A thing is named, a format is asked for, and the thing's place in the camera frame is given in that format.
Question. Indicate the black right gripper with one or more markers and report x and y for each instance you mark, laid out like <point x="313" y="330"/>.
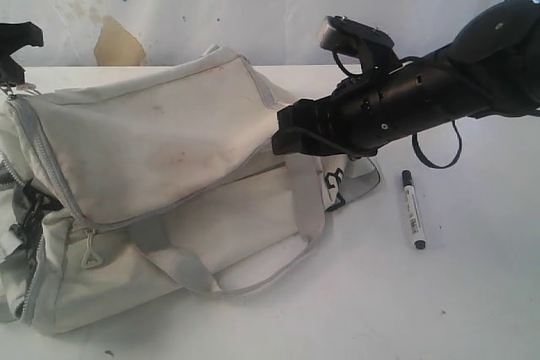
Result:
<point x="358" y="118"/>

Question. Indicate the white canvas duffel bag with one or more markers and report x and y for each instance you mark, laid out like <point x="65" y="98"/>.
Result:
<point x="117" y="194"/>

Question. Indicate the black white marker pen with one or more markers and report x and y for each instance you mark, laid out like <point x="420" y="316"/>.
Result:
<point x="417" y="229"/>

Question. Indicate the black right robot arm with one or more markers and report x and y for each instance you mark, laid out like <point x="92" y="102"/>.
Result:
<point x="491" y="68"/>

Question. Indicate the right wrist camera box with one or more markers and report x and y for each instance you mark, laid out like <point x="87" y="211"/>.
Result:
<point x="372" y="47"/>

